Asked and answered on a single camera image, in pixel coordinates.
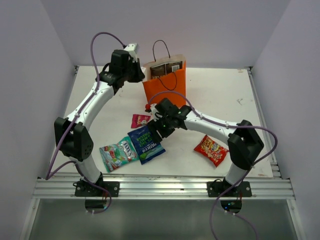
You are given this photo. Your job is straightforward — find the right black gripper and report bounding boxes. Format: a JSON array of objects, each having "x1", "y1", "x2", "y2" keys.
[{"x1": 147, "y1": 114, "x2": 176, "y2": 143}]

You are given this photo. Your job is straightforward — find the orange paper bag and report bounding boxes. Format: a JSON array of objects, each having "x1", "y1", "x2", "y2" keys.
[{"x1": 142, "y1": 39, "x2": 187, "y2": 107}]

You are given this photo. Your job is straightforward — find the green Fox's candy bag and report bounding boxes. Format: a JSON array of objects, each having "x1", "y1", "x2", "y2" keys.
[{"x1": 99, "y1": 136, "x2": 139, "y2": 173}]

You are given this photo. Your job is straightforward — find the blue sea salt chips bag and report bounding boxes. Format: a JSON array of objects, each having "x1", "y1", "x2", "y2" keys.
[{"x1": 127, "y1": 125, "x2": 166, "y2": 165}]

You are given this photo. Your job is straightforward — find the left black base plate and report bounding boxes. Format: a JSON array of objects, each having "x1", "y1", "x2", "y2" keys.
[{"x1": 72, "y1": 180, "x2": 120, "y2": 197}]

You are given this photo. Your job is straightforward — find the red snack bag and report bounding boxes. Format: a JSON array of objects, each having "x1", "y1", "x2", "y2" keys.
[{"x1": 193, "y1": 135, "x2": 229, "y2": 167}]

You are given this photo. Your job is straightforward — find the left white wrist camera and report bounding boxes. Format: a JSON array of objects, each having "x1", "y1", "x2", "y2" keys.
[{"x1": 124, "y1": 43, "x2": 139, "y2": 62}]

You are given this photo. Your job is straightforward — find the aluminium rail frame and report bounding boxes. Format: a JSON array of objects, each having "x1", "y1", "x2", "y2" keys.
[{"x1": 32, "y1": 173, "x2": 295, "y2": 200}]

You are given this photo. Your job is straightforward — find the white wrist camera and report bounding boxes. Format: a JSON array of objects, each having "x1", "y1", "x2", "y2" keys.
[
  {"x1": 145, "y1": 103, "x2": 162, "y2": 122},
  {"x1": 124, "y1": 43, "x2": 139, "y2": 62}
]

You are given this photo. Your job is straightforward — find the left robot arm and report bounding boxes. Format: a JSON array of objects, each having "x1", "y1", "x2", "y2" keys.
[{"x1": 54, "y1": 43, "x2": 145, "y2": 197}]

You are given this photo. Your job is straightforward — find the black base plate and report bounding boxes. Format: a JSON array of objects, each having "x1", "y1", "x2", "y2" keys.
[
  {"x1": 206, "y1": 177, "x2": 253, "y2": 198},
  {"x1": 72, "y1": 180, "x2": 120, "y2": 197}
]

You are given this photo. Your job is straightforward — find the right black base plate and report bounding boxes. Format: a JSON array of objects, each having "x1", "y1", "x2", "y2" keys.
[{"x1": 206, "y1": 177, "x2": 253, "y2": 198}]

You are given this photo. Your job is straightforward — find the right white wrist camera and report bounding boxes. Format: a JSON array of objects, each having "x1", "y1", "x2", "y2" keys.
[{"x1": 145, "y1": 103, "x2": 162, "y2": 122}]

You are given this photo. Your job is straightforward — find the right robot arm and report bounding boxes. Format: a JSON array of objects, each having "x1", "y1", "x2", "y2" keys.
[{"x1": 145, "y1": 98, "x2": 264, "y2": 197}]

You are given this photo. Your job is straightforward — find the brown snack bag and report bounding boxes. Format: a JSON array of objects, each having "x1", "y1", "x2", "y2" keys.
[{"x1": 150, "y1": 61, "x2": 183, "y2": 79}]

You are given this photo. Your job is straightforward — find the small pink snack packet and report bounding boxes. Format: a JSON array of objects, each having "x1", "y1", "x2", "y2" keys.
[{"x1": 130, "y1": 114, "x2": 151, "y2": 129}]

